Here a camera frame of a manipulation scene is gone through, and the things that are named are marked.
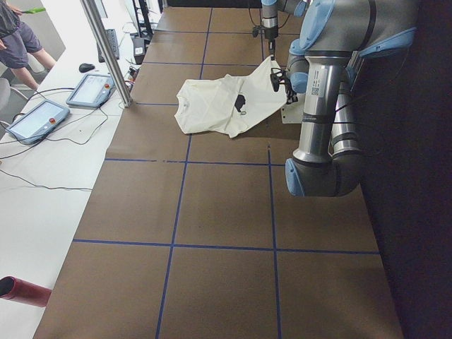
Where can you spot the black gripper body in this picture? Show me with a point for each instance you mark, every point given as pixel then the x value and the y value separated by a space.
pixel 270 33

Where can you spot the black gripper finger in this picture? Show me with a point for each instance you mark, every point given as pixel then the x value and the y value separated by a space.
pixel 271 49

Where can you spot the cream long-sleeve cat shirt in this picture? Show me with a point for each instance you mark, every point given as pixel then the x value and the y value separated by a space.
pixel 231 104

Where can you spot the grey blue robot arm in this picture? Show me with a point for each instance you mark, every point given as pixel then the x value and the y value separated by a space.
pixel 269 21
pixel 328 161

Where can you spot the black power adapter box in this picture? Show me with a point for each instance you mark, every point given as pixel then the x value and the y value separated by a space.
pixel 138 50

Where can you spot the black keyboard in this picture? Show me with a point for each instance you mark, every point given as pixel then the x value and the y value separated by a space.
pixel 112 41

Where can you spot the far teach pendant tablet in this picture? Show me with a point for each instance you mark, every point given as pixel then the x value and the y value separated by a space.
pixel 91 92

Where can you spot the teach pendant tablet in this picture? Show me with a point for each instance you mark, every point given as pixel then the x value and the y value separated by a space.
pixel 38 123
pixel 91 92

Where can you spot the black computer mouse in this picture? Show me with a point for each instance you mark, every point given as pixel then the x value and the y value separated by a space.
pixel 85 67

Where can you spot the person in grey shorts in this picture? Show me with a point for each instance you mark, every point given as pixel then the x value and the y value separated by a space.
pixel 17 42

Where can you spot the near teach pendant tablet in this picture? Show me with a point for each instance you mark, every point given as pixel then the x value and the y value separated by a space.
pixel 38 123

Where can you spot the red cylinder tube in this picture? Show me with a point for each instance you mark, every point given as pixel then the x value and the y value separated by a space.
pixel 17 290

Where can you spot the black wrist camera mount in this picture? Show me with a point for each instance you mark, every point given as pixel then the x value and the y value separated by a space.
pixel 279 77
pixel 257 30

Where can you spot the aluminium frame post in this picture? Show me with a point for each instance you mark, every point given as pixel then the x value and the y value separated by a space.
pixel 100 36

